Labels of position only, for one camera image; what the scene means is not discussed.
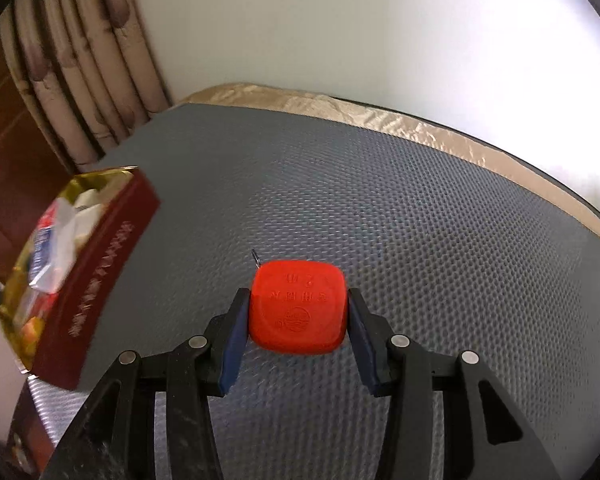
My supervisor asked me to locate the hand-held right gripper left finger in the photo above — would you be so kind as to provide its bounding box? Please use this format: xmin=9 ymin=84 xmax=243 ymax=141
xmin=40 ymin=287 xmax=251 ymax=480

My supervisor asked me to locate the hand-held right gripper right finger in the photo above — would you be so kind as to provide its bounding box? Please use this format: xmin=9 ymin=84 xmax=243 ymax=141
xmin=347 ymin=287 xmax=564 ymax=480

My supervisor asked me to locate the red cube with key ring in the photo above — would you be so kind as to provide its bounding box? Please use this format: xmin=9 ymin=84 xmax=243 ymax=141
xmin=248 ymin=250 xmax=350 ymax=356

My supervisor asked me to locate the clear box with blue-red label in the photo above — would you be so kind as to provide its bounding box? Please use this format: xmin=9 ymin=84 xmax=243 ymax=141
xmin=27 ymin=197 xmax=88 ymax=294

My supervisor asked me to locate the gold tin box red outside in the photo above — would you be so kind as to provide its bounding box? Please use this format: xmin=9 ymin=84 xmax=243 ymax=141
xmin=0 ymin=165 xmax=162 ymax=392

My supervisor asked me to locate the dark wooden cabinet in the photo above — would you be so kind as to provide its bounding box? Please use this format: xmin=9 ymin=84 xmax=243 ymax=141
xmin=0 ymin=57 xmax=73 ymax=283

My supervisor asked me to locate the beige satin cloth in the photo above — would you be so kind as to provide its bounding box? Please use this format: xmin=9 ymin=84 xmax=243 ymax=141
xmin=172 ymin=81 xmax=600 ymax=249

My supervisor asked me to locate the beige printed curtain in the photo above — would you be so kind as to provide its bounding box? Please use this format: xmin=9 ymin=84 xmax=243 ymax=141
xmin=0 ymin=0 xmax=174 ymax=177

